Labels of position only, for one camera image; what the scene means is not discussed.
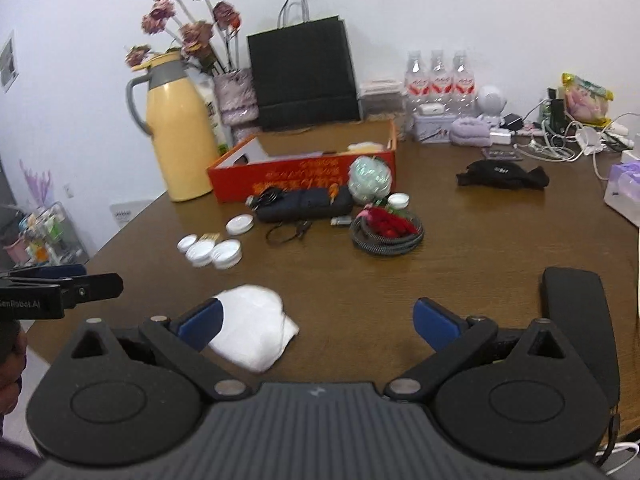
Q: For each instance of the lavender stems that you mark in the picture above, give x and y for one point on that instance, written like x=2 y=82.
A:
x=37 y=182

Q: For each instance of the bunch of dried pink roses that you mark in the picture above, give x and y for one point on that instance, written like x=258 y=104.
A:
x=197 y=35

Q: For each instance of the black paper bag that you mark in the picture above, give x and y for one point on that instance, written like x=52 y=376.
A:
x=300 y=75

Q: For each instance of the person's left hand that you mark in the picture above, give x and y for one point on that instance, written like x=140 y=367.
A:
x=15 y=355

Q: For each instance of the white paper wad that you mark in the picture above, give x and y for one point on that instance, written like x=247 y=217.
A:
x=365 y=146

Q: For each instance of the clear water bottle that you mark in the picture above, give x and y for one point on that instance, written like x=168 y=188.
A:
x=462 y=82
x=440 y=82
x=416 y=82

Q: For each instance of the yellow thermos jug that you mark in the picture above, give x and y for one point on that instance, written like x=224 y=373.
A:
x=180 y=135

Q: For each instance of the white round gadget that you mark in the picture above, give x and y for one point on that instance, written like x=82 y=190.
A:
x=492 y=102

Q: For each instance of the iridescent mesh ball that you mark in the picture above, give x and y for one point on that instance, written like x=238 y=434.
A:
x=370 y=177

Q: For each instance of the small gold wrapper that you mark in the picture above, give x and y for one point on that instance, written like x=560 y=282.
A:
x=210 y=237

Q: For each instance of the red artificial flower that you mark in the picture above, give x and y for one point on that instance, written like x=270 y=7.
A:
x=392 y=222

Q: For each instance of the folded purple towel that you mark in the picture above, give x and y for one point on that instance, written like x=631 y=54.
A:
x=470 y=132

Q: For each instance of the purple patterned vase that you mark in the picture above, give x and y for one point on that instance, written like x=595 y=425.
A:
x=235 y=95

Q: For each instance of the white power strip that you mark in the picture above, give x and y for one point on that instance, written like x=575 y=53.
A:
x=622 y=132

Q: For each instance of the orange pen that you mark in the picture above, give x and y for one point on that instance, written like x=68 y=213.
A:
x=333 y=194

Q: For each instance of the clear plastic box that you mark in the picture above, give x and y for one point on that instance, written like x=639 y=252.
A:
x=381 y=100

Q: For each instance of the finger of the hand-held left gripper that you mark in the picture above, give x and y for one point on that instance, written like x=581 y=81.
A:
x=95 y=287
x=65 y=271

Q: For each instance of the small white jar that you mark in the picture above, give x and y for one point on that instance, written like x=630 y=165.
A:
x=200 y=254
x=240 y=224
x=188 y=243

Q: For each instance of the black charger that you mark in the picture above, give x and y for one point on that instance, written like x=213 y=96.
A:
x=512 y=121

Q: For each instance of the small white box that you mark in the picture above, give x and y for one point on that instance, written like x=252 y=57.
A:
x=631 y=156

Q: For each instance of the white jar lids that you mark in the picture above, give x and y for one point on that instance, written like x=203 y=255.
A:
x=227 y=252

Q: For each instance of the dark patterned card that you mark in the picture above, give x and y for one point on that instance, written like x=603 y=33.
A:
x=500 y=153

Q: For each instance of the white earbud case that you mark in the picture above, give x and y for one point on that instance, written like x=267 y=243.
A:
x=430 y=108

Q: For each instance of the white lidded green jar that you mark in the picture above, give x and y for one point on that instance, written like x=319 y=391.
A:
x=398 y=201

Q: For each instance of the pale tin box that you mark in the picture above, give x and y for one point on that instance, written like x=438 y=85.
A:
x=434 y=127

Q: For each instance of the red cardboard box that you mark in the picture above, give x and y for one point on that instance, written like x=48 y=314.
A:
x=300 y=175

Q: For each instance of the black chair back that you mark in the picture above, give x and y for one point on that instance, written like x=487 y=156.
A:
x=580 y=320

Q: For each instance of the purple tissue pack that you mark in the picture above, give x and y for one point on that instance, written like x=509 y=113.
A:
x=625 y=190

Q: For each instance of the grey usb stick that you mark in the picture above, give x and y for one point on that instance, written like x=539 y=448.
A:
x=341 y=221

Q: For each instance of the storage trolley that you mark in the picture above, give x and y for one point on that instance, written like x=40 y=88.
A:
x=45 y=235

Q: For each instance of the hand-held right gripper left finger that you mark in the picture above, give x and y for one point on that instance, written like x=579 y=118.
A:
x=200 y=324

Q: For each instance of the navy fabric pouch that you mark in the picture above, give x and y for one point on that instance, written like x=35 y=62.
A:
x=305 y=205

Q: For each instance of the white cloth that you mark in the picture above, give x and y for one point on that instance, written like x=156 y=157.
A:
x=255 y=327

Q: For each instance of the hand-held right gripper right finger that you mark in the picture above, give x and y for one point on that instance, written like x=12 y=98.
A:
x=436 y=327

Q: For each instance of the white charger block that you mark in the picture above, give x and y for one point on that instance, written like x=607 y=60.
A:
x=501 y=137

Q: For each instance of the dark green bottle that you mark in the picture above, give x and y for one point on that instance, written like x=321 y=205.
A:
x=554 y=110

